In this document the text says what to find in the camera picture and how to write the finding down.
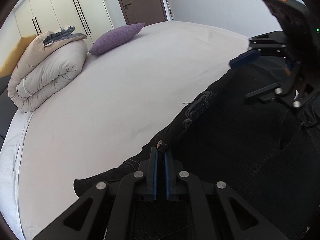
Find black jeans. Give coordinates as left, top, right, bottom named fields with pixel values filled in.
left=74, top=57, right=319, bottom=239

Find white bed mattress sheet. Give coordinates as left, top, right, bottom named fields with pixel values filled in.
left=1, top=21, right=248, bottom=239

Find brown door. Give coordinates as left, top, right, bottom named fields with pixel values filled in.
left=118, top=0, right=168, bottom=26

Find purple cushion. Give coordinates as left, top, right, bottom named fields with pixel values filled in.
left=88, top=22, right=145, bottom=55

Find grey upholstered headboard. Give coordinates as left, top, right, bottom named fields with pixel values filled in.
left=0, top=75, right=17, bottom=147

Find rolled beige duvet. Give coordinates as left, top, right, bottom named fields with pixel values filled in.
left=8, top=26, right=88, bottom=113

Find yellow cushion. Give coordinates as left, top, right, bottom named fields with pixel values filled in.
left=0, top=34, right=38, bottom=77

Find cream wardrobe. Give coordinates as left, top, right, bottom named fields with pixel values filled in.
left=14, top=0, right=113, bottom=47

